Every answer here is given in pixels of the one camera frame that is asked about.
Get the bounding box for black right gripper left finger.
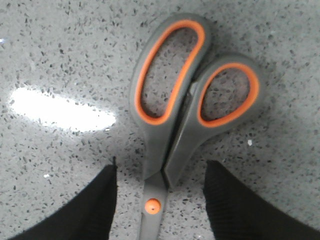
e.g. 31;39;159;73
11;163;118;240

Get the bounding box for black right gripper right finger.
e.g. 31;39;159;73
203;160;320;240

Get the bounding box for grey orange scissors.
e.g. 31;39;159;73
129;13;264;240

